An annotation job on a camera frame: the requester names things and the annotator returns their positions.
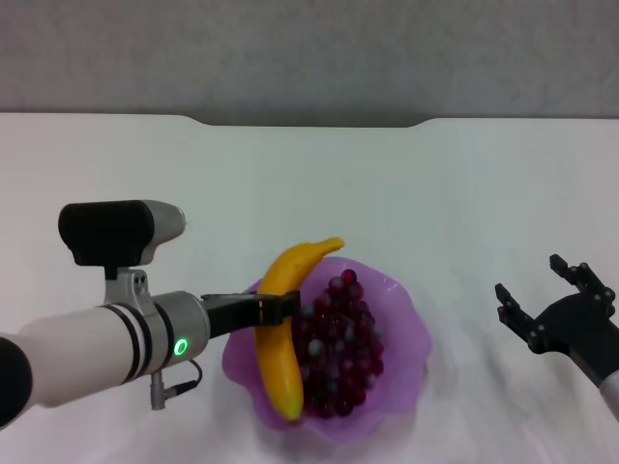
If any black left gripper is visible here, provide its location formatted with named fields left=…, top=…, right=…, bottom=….
left=199, top=289, right=302, bottom=340

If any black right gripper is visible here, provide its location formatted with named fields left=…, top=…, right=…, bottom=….
left=493, top=253, right=619, bottom=389

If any yellow banana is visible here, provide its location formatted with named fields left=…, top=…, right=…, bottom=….
left=254, top=236, right=346, bottom=423

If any dark red grape bunch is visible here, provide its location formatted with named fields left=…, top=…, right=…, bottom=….
left=291, top=269, right=386, bottom=420

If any purple translucent wavy plate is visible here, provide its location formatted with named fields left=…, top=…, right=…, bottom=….
left=221, top=255, right=433, bottom=444

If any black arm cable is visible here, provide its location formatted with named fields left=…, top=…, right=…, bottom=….
left=162, top=358, right=204, bottom=393

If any left wrist camera housing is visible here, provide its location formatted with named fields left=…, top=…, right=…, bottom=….
left=58, top=198, right=188, bottom=282

